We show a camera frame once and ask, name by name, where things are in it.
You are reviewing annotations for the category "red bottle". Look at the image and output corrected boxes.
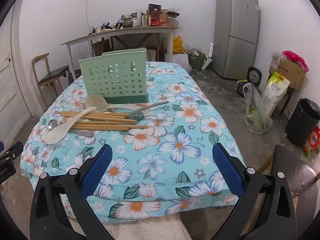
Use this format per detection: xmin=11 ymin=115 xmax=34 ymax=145
xmin=151 ymin=9 xmax=160 ymax=27

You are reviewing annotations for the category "red green packet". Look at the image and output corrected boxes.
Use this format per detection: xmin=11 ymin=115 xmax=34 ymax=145
xmin=303 ymin=126 xmax=320 ymax=157

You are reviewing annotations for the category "black trash bin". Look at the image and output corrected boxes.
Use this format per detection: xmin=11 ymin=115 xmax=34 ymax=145
xmin=285 ymin=98 xmax=320 ymax=146

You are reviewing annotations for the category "cream plastic ladle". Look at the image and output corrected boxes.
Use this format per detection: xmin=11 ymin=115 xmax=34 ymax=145
xmin=85 ymin=94 xmax=143 ymax=112

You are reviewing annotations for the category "white door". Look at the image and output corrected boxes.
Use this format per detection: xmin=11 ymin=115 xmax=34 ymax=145
xmin=0 ymin=0 xmax=33 ymax=140

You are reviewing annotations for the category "clear plastic bag of greens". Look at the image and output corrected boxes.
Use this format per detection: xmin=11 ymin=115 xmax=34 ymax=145
xmin=242 ymin=82 xmax=273 ymax=134

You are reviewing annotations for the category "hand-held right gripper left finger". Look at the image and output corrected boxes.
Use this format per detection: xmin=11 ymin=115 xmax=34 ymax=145
xmin=29 ymin=144 xmax=118 ymax=240

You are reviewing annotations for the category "wooden chair dark seat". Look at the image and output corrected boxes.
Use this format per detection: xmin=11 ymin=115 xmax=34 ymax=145
xmin=31 ymin=52 xmax=72 ymax=108

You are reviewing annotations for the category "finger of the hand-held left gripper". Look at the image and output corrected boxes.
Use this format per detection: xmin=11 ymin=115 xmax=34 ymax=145
xmin=0 ymin=141 xmax=24 ymax=167

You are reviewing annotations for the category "round black white appliance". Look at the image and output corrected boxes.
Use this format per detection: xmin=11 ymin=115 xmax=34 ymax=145
xmin=247 ymin=66 xmax=262 ymax=83

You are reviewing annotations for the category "floral blue blanket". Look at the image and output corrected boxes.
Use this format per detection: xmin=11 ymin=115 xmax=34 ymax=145
xmin=20 ymin=60 xmax=246 ymax=224

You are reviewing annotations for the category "green plastic utensil holder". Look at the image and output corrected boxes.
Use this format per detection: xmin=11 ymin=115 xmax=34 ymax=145
xmin=79 ymin=48 xmax=150 ymax=105

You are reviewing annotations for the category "cardboard box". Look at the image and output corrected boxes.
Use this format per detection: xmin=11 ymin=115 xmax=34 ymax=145
xmin=269 ymin=55 xmax=307 ymax=91

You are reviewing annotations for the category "yellow green rice bag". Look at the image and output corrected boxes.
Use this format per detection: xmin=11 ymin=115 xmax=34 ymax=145
xmin=261 ymin=71 xmax=290 ymax=117

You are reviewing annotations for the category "yellow plastic bag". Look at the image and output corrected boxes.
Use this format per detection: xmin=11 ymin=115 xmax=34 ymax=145
xmin=172 ymin=36 xmax=185 ymax=54

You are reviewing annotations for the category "cream plastic rice paddle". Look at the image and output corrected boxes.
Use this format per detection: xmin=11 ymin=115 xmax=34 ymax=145
xmin=44 ymin=106 xmax=97 ymax=145

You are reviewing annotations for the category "pile of wooden chopsticks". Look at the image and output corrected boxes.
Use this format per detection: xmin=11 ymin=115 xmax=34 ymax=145
xmin=57 ymin=110 xmax=150 ymax=131

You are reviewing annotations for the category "white plastic bag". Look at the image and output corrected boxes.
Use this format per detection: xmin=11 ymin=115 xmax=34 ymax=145
xmin=176 ymin=52 xmax=192 ymax=73

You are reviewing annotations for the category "grey refrigerator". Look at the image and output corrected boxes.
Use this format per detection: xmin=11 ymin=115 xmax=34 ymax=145
xmin=211 ymin=0 xmax=262 ymax=80

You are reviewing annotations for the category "metal spoon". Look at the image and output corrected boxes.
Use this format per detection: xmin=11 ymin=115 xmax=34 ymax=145
xmin=47 ymin=119 xmax=94 ymax=138
xmin=125 ymin=101 xmax=170 ymax=118

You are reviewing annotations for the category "long grey table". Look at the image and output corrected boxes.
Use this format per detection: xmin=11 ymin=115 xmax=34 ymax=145
xmin=61 ymin=26 xmax=179 ymax=78

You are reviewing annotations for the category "pink cloth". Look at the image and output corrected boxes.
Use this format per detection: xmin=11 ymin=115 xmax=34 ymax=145
xmin=282 ymin=50 xmax=309 ymax=72

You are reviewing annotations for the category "dark wooden stool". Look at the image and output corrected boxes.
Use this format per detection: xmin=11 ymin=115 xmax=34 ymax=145
xmin=68 ymin=70 xmax=82 ymax=83

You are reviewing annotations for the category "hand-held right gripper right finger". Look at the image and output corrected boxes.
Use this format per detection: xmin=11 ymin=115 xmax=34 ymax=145
xmin=212 ymin=142 xmax=297 ymax=240

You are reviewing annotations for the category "dark green bag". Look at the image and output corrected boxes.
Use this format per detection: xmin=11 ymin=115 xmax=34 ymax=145
xmin=187 ymin=48 xmax=207 ymax=71

